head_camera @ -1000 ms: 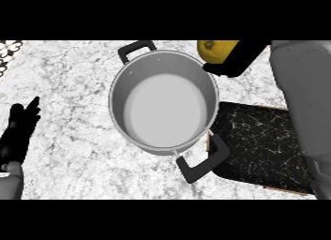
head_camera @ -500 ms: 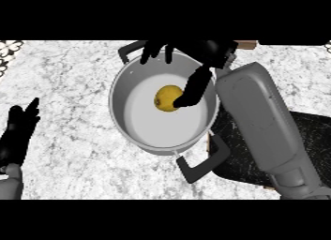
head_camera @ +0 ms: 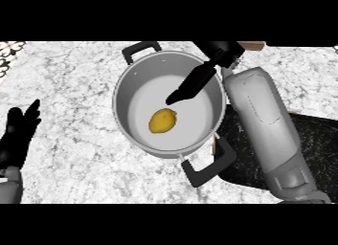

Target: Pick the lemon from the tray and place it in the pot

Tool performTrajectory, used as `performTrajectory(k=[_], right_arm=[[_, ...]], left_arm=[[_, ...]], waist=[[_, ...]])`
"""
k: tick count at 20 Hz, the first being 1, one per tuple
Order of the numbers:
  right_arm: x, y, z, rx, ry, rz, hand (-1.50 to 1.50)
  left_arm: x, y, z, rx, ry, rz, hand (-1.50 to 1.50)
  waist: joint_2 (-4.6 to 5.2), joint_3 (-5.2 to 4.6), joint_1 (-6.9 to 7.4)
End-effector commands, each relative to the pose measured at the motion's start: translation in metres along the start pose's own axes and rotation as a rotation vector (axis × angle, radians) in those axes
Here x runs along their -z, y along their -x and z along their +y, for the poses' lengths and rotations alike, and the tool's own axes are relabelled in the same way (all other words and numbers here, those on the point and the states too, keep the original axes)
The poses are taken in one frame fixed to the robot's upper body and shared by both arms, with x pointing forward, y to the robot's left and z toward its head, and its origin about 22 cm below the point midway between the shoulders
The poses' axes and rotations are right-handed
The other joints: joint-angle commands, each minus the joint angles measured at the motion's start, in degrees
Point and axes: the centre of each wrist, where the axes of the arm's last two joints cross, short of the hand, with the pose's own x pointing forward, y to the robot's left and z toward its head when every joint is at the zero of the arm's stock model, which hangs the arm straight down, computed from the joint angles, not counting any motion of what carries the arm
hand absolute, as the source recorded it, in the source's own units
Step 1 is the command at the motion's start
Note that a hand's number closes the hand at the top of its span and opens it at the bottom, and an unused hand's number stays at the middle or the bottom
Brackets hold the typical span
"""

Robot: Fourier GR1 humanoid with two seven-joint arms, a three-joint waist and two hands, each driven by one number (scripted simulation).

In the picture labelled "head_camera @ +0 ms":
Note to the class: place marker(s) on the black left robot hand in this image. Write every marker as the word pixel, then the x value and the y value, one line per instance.
pixel 10 140

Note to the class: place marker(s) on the yellow lemon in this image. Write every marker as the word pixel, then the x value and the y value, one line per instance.
pixel 162 121

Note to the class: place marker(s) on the black speckled tray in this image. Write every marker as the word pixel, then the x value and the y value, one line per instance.
pixel 322 153

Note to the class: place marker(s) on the brown wooden block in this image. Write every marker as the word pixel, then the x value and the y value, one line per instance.
pixel 251 45

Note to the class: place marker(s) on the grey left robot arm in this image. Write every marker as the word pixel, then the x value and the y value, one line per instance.
pixel 6 188

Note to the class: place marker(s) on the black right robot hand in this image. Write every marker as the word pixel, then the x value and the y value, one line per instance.
pixel 199 76

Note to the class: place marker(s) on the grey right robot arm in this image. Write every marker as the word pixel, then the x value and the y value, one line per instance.
pixel 270 134

